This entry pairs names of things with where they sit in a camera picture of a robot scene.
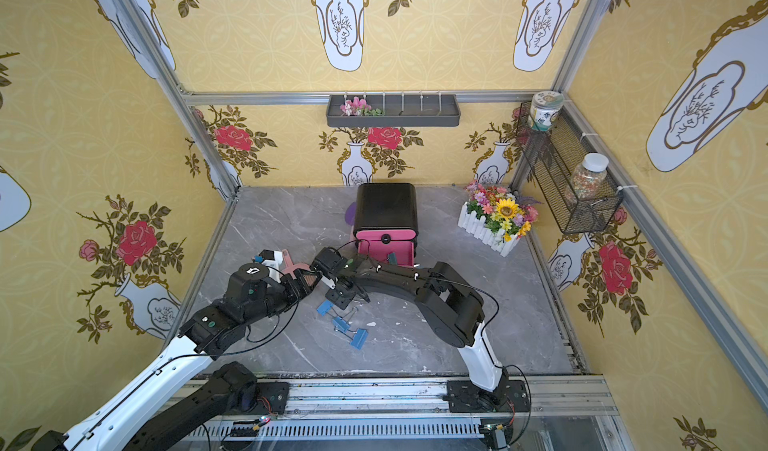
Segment black wire basket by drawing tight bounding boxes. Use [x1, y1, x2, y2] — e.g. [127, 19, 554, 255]
[511, 102, 623, 234]

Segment pink flowers on shelf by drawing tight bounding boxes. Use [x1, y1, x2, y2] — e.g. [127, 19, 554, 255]
[339, 96, 383, 116]

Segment black pink drawer cabinet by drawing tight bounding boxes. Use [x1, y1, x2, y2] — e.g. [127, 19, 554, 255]
[353, 182, 419, 267]

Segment clear jar white lid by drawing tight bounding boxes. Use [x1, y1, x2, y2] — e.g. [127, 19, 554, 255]
[565, 152, 609, 203]

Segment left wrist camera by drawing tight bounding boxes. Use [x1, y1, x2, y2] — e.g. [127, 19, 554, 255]
[253, 249, 284, 281]

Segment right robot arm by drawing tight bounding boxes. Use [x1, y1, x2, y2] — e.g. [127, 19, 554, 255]
[310, 247, 531, 413]

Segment blue binder clip upper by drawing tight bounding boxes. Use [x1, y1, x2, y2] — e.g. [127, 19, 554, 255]
[316, 300, 334, 316]

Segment purple toy shovel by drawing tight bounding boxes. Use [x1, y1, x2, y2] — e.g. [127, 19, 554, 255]
[345, 202, 357, 226]

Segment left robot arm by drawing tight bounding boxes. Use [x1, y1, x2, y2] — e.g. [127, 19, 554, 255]
[32, 263, 322, 450]

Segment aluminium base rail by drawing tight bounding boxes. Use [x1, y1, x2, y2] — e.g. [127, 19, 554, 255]
[98, 375, 637, 451]

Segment blue binder clip middle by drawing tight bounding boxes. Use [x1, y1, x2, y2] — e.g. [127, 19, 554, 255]
[332, 317, 350, 333]

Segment blue binder clip lower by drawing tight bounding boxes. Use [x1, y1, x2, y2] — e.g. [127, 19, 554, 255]
[350, 328, 368, 350]

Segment jar with green label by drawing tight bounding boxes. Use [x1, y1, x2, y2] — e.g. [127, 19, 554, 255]
[528, 90, 565, 132]

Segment blue binder clip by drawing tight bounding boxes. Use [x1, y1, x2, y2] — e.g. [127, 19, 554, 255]
[316, 300, 334, 316]
[332, 317, 350, 333]
[350, 328, 368, 350]

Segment grey wall shelf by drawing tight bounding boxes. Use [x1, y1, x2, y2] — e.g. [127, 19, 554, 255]
[326, 92, 462, 128]

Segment flower planter white fence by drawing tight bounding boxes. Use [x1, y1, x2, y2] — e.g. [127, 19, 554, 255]
[458, 180, 539, 257]

